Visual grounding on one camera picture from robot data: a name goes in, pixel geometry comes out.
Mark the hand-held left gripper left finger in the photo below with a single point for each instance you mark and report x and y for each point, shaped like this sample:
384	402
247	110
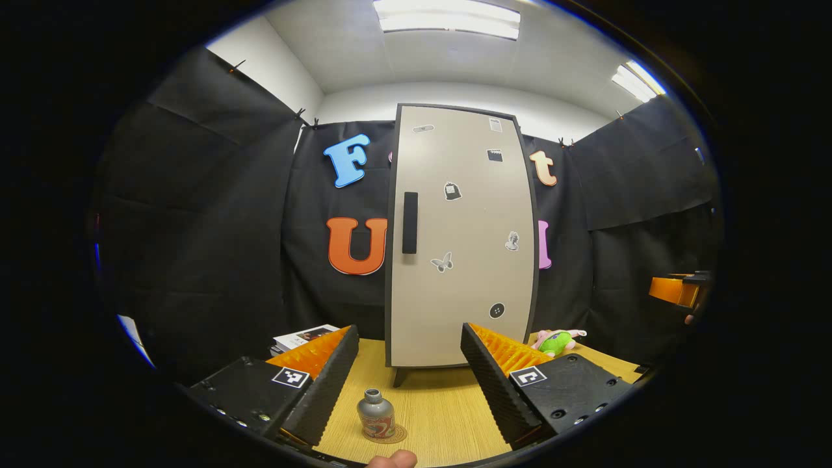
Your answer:
333	383

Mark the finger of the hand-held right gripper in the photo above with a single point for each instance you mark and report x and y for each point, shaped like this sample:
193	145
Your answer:
673	290

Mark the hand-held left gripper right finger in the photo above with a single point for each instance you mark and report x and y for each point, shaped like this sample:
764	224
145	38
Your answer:
494	390

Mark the small grey bottle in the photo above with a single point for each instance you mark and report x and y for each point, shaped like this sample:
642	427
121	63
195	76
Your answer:
376	413

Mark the dark grey cabinet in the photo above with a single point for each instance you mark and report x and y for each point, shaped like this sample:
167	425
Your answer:
400	376

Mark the beige cabinet door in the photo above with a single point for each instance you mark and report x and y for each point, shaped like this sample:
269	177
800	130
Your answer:
468	227

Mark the stack of books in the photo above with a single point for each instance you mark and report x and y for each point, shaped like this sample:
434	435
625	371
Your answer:
302	337

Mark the pink and green plush toy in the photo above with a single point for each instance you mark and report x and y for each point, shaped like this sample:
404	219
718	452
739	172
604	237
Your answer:
559	341

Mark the black backdrop cloth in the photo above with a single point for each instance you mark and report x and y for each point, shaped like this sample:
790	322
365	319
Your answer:
208	227

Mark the small ceiling light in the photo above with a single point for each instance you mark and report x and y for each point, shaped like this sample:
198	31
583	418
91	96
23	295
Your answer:
637	81

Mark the long ceiling light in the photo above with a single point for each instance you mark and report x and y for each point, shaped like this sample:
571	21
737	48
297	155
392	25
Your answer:
448	18

